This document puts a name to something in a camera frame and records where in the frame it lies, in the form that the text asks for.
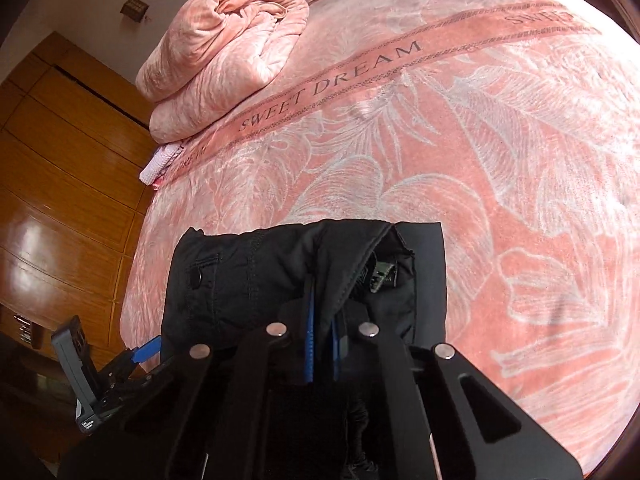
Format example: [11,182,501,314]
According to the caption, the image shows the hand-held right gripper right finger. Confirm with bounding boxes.
[330,305,585,480]

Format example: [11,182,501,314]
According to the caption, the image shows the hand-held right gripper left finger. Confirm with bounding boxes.
[57,280,317,480]

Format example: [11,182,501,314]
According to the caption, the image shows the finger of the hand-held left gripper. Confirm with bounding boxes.
[105,337,164,378]
[100,357,177,403]

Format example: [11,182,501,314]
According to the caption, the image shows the black quilted pants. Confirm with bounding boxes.
[160,219,447,480]

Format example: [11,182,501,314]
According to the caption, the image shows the wooden wardrobe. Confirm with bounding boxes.
[0,30,168,463]

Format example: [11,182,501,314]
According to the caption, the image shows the white and pink cloth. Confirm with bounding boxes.
[139,142,187,186]

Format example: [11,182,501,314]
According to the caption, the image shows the pink printed bed blanket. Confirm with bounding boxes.
[120,0,640,480]

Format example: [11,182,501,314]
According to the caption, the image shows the folded pink quilt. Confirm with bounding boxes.
[135,0,311,144]

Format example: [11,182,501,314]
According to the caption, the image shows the brown wall box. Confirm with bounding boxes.
[120,0,149,23]

